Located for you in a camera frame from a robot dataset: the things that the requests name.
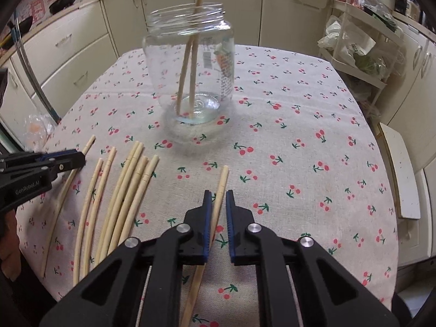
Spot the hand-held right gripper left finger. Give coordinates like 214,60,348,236
40,190,213,327

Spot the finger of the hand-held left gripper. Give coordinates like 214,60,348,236
0,152,86,182
0,149,80,165

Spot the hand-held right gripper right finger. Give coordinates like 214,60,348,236
225,189,399,327

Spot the bamboo chopstick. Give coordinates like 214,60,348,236
180,165,229,327
40,135,96,278
175,0,211,114
188,0,209,118

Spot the group of bamboo chopsticks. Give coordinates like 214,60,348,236
73,141,161,287

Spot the clear glass jar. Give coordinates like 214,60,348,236
142,2,236,125

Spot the person's left forearm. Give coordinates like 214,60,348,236
0,209,23,281

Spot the clear crumpled plastic bag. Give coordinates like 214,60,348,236
24,114,57,152

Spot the metal pole with blue grip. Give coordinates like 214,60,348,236
10,27,62,125

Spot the cream kitchen cabinet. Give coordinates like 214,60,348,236
0,0,118,144
100,0,336,57
375,10,436,270

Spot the cherry print tablecloth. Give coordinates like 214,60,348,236
15,44,399,327

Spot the black frying pan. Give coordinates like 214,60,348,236
7,15,35,32

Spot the black wok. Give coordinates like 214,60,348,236
49,0,78,13

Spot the white stool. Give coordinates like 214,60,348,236
378,123,423,220

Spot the white storage rack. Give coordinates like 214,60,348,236
318,0,406,116

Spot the bag of green vegetables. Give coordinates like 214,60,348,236
354,54,388,80

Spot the white plastic bag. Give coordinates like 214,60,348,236
341,36,376,66
318,15,348,47

